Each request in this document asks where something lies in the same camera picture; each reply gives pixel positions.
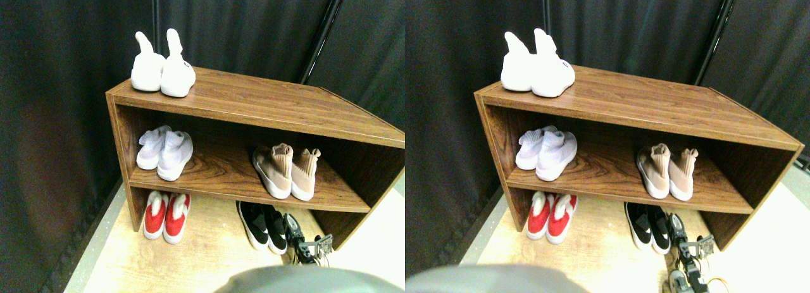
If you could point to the white shoe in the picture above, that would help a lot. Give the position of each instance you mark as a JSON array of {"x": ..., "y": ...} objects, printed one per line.
[
  {"x": 552, "y": 78},
  {"x": 517, "y": 74},
  {"x": 178, "y": 78},
  {"x": 147, "y": 74}
]

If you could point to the pale lilac shoe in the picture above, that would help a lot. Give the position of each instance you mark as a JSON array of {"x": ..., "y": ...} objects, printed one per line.
[
  {"x": 555, "y": 159},
  {"x": 175, "y": 159},
  {"x": 150, "y": 154},
  {"x": 529, "y": 154}
]

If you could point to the red shoe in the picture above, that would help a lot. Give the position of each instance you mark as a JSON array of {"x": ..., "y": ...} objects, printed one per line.
[
  {"x": 155, "y": 220},
  {"x": 560, "y": 222},
  {"x": 538, "y": 220},
  {"x": 176, "y": 222}
]

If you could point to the brown shoe rack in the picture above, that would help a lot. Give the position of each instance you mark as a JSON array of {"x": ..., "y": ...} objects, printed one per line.
[
  {"x": 664, "y": 103},
  {"x": 285, "y": 103}
]

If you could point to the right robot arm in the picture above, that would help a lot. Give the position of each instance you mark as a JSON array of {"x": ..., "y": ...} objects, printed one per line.
[{"x": 693, "y": 281}]

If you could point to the curtain stand pole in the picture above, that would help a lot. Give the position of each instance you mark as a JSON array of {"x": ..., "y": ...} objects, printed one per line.
[
  {"x": 546, "y": 11},
  {"x": 323, "y": 37},
  {"x": 714, "y": 37}
]

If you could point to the beige shoe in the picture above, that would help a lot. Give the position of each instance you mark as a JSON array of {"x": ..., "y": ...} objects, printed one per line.
[
  {"x": 305, "y": 179},
  {"x": 653, "y": 176},
  {"x": 682, "y": 179},
  {"x": 272, "y": 176}
]

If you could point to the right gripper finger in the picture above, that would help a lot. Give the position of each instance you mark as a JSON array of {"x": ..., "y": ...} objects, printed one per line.
[
  {"x": 294, "y": 228},
  {"x": 679, "y": 228}
]

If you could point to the black shoe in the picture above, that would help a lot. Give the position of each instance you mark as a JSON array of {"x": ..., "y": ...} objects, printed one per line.
[
  {"x": 638, "y": 226},
  {"x": 276, "y": 230},
  {"x": 660, "y": 231},
  {"x": 253, "y": 226}
]

